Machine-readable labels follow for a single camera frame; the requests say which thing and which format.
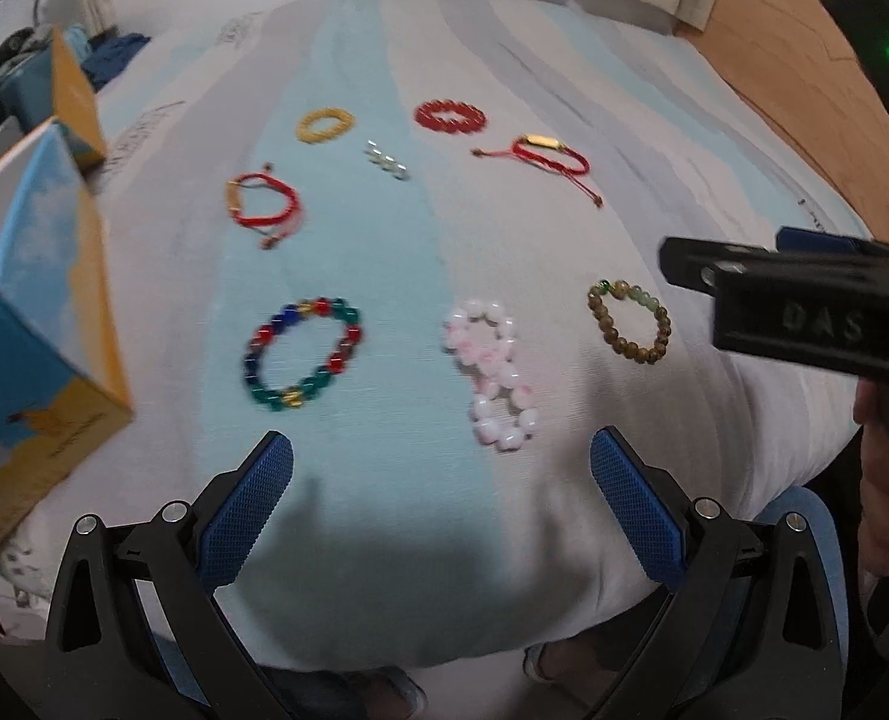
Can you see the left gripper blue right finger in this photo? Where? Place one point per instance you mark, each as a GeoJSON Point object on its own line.
{"type": "Point", "coordinates": [748, 628]}

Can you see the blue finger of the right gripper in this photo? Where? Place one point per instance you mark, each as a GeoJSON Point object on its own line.
{"type": "Point", "coordinates": [804, 241]}
{"type": "Point", "coordinates": [695, 264]}

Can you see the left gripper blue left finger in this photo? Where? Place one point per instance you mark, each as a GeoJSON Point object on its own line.
{"type": "Point", "coordinates": [101, 657]}

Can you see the red cord bracelet gold tube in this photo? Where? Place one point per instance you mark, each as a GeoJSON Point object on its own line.
{"type": "Point", "coordinates": [549, 155]}

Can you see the red cord bracelet gold bead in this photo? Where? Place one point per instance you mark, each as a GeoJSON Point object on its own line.
{"type": "Point", "coordinates": [262, 202]}

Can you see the person's right hand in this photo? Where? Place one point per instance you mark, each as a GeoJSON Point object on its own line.
{"type": "Point", "coordinates": [874, 528]}

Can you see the striped bed sheet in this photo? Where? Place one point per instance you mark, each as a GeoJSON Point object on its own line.
{"type": "Point", "coordinates": [445, 333]}

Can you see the blue yellow cardboard box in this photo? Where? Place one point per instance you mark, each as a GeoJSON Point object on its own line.
{"type": "Point", "coordinates": [63, 390]}

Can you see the blue folded clothes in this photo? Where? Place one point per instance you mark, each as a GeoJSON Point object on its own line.
{"type": "Point", "coordinates": [109, 60]}

